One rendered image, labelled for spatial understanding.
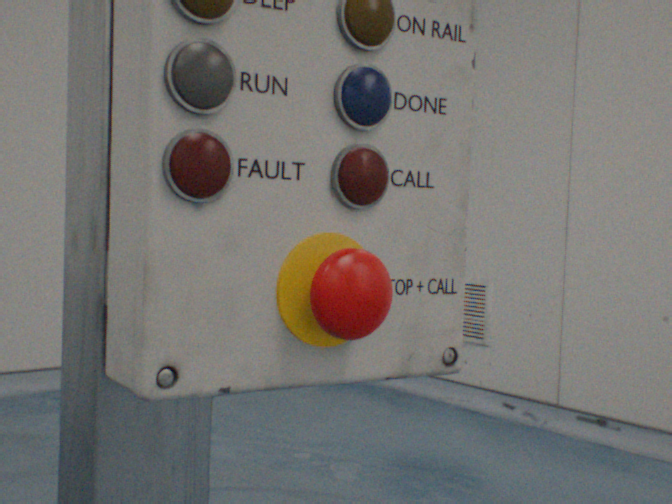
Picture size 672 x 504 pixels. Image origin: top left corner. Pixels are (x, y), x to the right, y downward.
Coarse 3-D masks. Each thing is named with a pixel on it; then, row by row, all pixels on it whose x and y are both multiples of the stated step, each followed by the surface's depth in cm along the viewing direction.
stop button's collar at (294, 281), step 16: (304, 240) 39; (320, 240) 39; (336, 240) 40; (352, 240) 40; (288, 256) 38; (304, 256) 39; (320, 256) 39; (288, 272) 38; (304, 272) 39; (288, 288) 38; (304, 288) 39; (288, 304) 38; (304, 304) 39; (288, 320) 39; (304, 320) 39; (304, 336) 39; (320, 336) 39
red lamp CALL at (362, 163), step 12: (348, 156) 39; (360, 156) 40; (372, 156) 40; (348, 168) 39; (360, 168) 40; (372, 168) 40; (384, 168) 40; (348, 180) 39; (360, 180) 40; (372, 180) 40; (384, 180) 40; (348, 192) 39; (360, 192) 40; (372, 192) 40; (360, 204) 40
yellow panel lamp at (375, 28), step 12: (348, 0) 39; (360, 0) 39; (372, 0) 39; (384, 0) 40; (348, 12) 39; (360, 12) 39; (372, 12) 39; (384, 12) 40; (348, 24) 39; (360, 24) 39; (372, 24) 39; (384, 24) 40; (360, 36) 39; (372, 36) 39; (384, 36) 40
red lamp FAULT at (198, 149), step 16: (176, 144) 35; (192, 144) 35; (208, 144) 35; (176, 160) 35; (192, 160) 35; (208, 160) 35; (224, 160) 36; (176, 176) 35; (192, 176) 35; (208, 176) 36; (224, 176) 36; (192, 192) 35; (208, 192) 36
